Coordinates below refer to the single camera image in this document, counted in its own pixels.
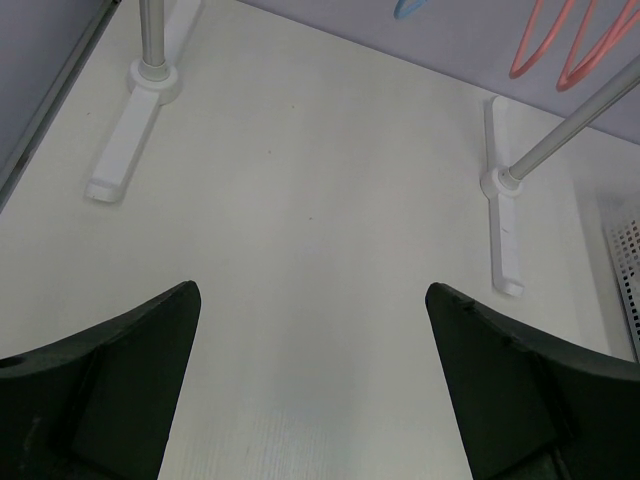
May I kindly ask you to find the pink hanger of brown top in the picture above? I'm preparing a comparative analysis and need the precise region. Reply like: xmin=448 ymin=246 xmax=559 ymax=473
xmin=508 ymin=0 xmax=576 ymax=79

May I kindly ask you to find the pink hanger of white top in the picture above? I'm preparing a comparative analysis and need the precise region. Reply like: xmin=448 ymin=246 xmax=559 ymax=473
xmin=556 ymin=0 xmax=639 ymax=92

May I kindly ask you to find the silver white clothes rack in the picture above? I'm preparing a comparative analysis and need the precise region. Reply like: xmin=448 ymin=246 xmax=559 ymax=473
xmin=85 ymin=1 xmax=639 ymax=297

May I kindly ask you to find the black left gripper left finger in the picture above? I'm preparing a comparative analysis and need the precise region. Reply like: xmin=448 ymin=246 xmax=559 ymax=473
xmin=1 ymin=281 xmax=201 ymax=479

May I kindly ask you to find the white plastic basket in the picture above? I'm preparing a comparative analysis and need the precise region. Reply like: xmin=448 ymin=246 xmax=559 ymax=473
xmin=597 ymin=193 xmax=639 ymax=362

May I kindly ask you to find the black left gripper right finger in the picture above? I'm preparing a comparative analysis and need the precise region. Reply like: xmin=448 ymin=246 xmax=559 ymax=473
xmin=425 ymin=283 xmax=639 ymax=479

